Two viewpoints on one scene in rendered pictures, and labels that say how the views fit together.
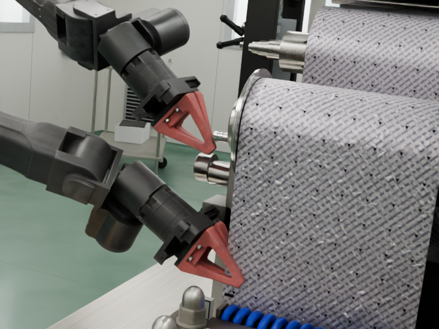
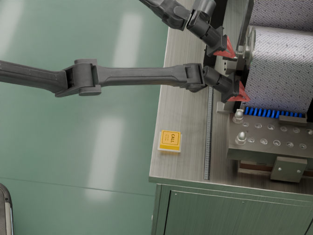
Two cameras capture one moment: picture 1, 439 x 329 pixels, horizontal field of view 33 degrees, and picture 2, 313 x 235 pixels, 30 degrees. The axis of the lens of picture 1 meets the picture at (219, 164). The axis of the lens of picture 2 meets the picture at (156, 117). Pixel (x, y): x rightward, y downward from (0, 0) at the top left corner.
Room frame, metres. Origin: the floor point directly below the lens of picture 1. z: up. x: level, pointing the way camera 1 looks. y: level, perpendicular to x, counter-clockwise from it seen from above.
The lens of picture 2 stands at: (-0.35, 0.75, 2.55)
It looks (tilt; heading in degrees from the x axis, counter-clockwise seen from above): 49 degrees down; 340
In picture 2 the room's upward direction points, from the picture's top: 6 degrees clockwise
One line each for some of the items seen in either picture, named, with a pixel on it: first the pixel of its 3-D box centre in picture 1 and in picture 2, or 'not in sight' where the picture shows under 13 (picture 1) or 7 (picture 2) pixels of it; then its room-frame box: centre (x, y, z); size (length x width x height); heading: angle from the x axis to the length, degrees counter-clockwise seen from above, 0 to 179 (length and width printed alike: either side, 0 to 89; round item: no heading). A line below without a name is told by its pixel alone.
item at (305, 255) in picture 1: (319, 269); (278, 94); (0.84, -0.13, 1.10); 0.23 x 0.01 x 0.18; 68
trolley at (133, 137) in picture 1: (131, 112); not in sight; (5.74, 0.71, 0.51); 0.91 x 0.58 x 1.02; 2
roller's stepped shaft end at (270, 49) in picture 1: (267, 49); not in sight; (1.20, -0.06, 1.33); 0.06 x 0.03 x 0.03; 68
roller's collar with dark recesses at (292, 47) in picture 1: (303, 53); not in sight; (1.18, -0.11, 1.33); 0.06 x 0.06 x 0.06; 68
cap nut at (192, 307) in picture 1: (193, 304); (238, 115); (0.82, 0.01, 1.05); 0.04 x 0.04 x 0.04
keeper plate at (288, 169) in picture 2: not in sight; (288, 169); (0.62, -0.10, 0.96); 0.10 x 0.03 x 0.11; 68
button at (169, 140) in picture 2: not in sight; (170, 140); (0.88, 0.23, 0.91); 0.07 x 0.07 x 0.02; 68
